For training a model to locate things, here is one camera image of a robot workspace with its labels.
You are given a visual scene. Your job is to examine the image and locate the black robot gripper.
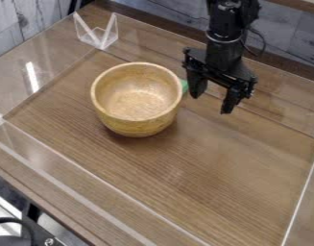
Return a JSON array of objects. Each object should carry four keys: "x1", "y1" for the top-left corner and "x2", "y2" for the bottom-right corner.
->
[{"x1": 182, "y1": 46, "x2": 258, "y2": 114}]

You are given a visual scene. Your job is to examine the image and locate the wooden bowl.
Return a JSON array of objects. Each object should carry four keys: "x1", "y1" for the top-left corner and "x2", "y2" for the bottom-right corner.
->
[{"x1": 90, "y1": 61, "x2": 183, "y2": 137}]

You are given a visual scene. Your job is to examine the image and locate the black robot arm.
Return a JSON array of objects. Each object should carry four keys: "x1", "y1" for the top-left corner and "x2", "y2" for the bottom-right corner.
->
[{"x1": 182, "y1": 0, "x2": 261, "y2": 114}]

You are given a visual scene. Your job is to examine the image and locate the green stick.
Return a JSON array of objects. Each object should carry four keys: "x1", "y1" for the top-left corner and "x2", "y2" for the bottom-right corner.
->
[{"x1": 179, "y1": 79, "x2": 188, "y2": 94}]

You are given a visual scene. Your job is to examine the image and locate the black metal base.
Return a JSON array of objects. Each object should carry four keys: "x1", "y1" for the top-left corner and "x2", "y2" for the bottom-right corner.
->
[{"x1": 21, "y1": 203, "x2": 65, "y2": 246}]

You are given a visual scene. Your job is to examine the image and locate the clear acrylic corner bracket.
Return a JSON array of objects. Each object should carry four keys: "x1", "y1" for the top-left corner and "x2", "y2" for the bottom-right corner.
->
[{"x1": 73, "y1": 12, "x2": 118, "y2": 50}]

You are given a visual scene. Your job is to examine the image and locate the clear acrylic enclosure wall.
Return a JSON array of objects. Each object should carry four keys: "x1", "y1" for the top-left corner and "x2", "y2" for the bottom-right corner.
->
[{"x1": 0, "y1": 117, "x2": 210, "y2": 246}]

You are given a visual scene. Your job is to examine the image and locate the black cable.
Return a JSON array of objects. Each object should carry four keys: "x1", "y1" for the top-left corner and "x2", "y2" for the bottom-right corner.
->
[{"x1": 0, "y1": 216, "x2": 35, "y2": 246}]

